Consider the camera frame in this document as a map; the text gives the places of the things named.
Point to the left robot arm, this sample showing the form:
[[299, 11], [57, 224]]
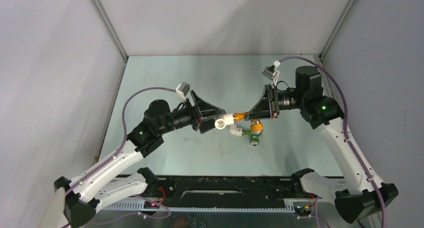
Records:
[[87, 194]]

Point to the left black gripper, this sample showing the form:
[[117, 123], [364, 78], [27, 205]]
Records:
[[204, 111]]

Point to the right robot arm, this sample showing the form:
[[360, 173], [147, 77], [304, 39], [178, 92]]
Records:
[[364, 192]]

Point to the white pipe elbow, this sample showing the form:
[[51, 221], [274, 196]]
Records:
[[234, 130], [223, 121]]

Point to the green water faucet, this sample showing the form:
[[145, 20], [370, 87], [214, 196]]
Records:
[[253, 137]]

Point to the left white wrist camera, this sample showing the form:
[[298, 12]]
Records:
[[182, 90]]

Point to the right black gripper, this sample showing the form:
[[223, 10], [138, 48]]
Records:
[[267, 107]]

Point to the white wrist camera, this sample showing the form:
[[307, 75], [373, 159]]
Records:
[[272, 72], [182, 90]]

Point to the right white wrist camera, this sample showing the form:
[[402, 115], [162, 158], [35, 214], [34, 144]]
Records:
[[272, 72]]

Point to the orange water faucet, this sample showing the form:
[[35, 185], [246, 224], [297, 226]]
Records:
[[255, 127]]

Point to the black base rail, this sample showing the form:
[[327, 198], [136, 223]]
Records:
[[226, 192]]

